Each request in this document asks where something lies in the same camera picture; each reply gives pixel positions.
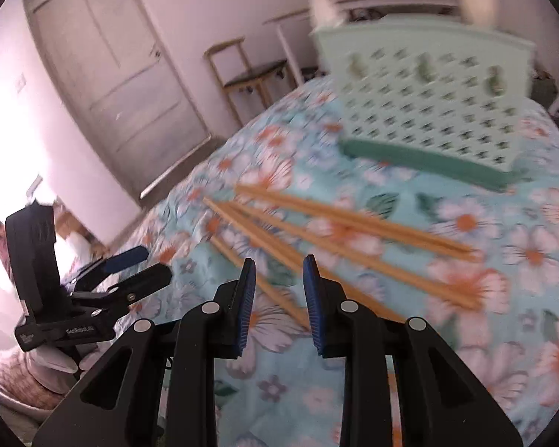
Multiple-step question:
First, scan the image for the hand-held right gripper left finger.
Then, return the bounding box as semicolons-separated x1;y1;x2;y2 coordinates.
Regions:
32;257;257;447

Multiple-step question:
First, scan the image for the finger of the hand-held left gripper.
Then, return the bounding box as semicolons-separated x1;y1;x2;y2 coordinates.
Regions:
70;263;173;324
72;246;150;292

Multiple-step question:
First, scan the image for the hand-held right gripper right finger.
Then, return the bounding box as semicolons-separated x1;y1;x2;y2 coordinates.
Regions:
303;254;525;447

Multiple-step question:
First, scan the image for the set of wooden chopsticks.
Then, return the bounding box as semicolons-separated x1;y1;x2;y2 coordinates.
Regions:
202;184;485;331

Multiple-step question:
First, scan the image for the mint green utensil holder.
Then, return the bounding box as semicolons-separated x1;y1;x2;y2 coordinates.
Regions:
310;12;537;193

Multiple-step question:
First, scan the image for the person's left forearm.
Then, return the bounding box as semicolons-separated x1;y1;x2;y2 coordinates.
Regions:
0;347;78;410

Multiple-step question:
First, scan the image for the cardboard box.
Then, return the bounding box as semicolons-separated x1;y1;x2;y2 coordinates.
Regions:
51;196;105;247

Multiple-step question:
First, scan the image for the grey panelled door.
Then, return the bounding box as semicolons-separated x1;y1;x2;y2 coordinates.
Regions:
23;0;212;206

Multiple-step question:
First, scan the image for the floral turquoise blanket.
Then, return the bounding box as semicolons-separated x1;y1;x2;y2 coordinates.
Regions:
58;74;559;447

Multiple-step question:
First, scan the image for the wooden chair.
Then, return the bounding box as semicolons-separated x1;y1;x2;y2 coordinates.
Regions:
204;36;292;126

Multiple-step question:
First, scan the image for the white plastic spoon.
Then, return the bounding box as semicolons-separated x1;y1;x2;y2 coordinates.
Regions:
310;0;341;26

